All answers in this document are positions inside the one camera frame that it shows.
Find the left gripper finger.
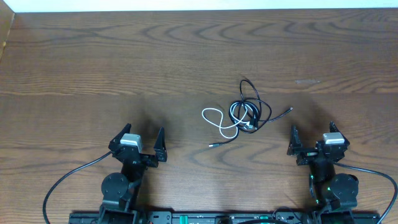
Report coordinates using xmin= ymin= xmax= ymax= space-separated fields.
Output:
xmin=154 ymin=127 xmax=167 ymax=162
xmin=109 ymin=123 xmax=131 ymax=146

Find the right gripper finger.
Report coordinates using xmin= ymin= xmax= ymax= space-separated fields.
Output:
xmin=329 ymin=121 xmax=349 ymax=145
xmin=287 ymin=126 xmax=302 ymax=156

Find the thin black usb cable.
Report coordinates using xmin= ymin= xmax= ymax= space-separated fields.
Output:
xmin=208 ymin=107 xmax=294 ymax=148

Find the white usb cable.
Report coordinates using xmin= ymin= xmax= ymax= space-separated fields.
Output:
xmin=201 ymin=104 xmax=253 ymax=139

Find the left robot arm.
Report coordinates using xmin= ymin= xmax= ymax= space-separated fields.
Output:
xmin=98 ymin=123 xmax=167 ymax=224

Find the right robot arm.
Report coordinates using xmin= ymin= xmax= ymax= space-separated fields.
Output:
xmin=287 ymin=122 xmax=359 ymax=223

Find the clear tape patch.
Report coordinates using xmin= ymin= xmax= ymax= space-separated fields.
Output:
xmin=295 ymin=79 xmax=321 ymax=85

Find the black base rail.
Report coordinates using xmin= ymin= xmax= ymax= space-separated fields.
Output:
xmin=68 ymin=210 xmax=382 ymax=224

